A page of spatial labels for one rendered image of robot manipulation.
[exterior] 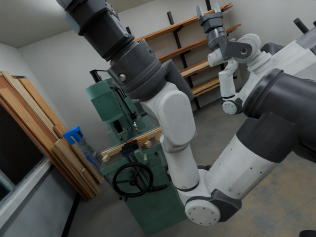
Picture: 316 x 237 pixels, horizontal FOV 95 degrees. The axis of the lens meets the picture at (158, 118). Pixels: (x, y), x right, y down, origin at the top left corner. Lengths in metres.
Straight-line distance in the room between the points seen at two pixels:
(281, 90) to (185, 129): 0.16
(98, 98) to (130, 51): 0.95
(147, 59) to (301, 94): 0.24
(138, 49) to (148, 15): 3.62
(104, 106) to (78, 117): 2.57
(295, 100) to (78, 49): 3.58
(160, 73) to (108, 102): 0.94
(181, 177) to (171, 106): 0.18
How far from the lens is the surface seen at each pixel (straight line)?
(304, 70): 0.42
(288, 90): 0.30
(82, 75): 3.60
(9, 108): 2.51
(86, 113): 3.66
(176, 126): 0.27
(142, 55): 0.25
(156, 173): 1.34
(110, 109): 1.18
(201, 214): 0.40
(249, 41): 0.48
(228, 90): 0.85
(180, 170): 0.35
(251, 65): 0.52
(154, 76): 0.25
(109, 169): 1.29
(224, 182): 0.36
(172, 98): 0.25
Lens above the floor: 1.46
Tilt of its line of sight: 19 degrees down
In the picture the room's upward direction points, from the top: 23 degrees counter-clockwise
